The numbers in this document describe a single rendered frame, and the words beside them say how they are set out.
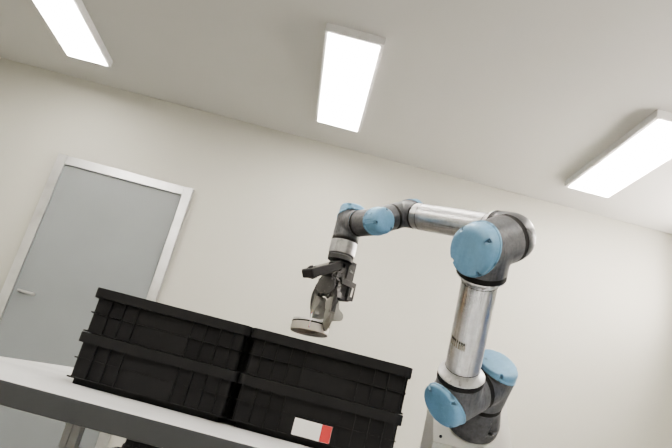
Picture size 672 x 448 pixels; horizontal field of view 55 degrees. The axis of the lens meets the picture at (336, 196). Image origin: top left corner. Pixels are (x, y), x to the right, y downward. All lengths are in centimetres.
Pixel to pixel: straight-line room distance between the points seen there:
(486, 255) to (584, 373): 395
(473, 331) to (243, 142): 390
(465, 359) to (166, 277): 365
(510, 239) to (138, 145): 419
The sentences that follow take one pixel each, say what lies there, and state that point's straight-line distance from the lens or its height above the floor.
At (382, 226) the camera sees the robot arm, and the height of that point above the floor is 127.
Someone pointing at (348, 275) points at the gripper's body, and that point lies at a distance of 182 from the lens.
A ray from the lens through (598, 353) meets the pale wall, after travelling 540.
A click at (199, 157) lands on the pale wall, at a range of 523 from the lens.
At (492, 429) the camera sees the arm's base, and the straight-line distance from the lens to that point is 188.
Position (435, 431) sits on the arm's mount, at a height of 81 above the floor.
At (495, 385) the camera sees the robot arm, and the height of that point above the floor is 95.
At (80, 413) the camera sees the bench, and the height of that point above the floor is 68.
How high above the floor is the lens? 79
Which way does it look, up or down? 18 degrees up
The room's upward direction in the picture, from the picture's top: 15 degrees clockwise
